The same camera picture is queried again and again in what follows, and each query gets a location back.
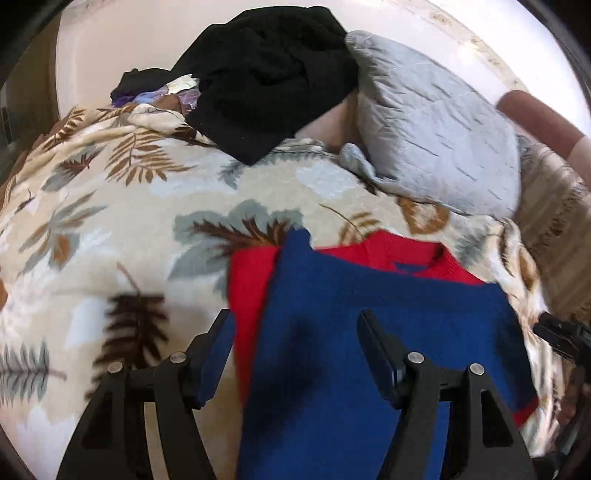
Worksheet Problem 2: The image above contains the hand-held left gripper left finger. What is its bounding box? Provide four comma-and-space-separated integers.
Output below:
55, 308, 237, 480

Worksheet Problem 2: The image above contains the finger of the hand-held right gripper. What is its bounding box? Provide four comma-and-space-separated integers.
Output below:
532, 311, 591, 361

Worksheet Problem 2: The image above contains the grey quilted pillow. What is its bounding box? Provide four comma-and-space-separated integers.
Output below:
344, 30, 525, 220

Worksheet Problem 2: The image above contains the leaf print blanket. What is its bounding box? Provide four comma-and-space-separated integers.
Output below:
0, 102, 571, 480

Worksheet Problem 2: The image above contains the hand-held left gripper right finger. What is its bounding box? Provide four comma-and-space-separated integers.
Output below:
356, 310, 537, 480

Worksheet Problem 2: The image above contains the purple patterned cloth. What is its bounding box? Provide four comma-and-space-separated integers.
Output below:
113, 74, 202, 114

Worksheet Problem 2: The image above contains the red and blue knit sweater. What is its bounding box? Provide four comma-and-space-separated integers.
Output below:
227, 228, 540, 480

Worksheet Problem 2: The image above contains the black garment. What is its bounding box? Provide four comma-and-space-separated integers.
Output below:
110, 6, 360, 166

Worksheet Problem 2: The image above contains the grey crumpled cloth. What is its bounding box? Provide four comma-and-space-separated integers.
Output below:
338, 143, 380, 182

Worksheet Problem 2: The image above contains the beige striped sofa cover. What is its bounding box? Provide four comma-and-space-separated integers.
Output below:
512, 134, 591, 334

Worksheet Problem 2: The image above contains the peach pillow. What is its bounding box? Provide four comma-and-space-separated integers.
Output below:
295, 90, 366, 154

